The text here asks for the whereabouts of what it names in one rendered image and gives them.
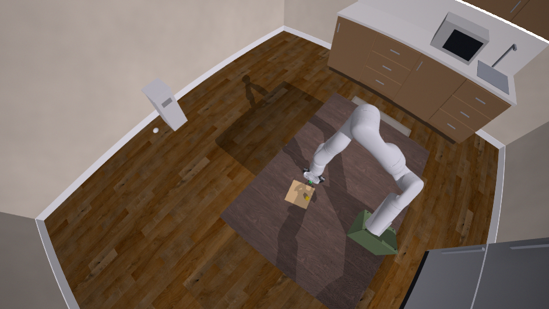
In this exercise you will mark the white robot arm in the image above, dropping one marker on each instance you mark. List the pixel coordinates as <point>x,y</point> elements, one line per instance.
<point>363,126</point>

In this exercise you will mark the beige square mat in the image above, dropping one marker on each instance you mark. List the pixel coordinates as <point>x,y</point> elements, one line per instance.
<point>297,193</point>

